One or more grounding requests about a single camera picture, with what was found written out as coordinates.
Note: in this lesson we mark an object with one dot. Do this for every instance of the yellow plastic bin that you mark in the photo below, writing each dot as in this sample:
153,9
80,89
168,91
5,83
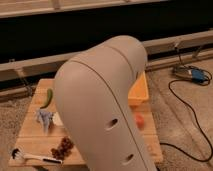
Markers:
139,91

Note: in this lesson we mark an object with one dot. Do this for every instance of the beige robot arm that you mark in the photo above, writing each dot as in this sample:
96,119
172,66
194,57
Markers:
91,96

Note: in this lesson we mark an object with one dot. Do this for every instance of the brown grape bunch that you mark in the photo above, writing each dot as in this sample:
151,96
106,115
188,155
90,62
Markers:
63,150

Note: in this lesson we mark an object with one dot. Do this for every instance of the white round container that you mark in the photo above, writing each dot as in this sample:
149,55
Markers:
57,120

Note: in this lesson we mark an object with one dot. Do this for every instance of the blue power adapter box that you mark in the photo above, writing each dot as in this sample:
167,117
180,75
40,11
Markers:
189,73

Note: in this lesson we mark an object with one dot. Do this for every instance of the white dish brush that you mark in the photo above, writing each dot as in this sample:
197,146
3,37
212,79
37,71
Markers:
23,157

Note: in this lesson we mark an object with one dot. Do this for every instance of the blue grey crumpled cloth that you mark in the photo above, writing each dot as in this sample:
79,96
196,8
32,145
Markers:
45,118

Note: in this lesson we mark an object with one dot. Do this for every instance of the green chili pepper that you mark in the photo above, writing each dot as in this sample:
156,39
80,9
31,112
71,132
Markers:
48,100

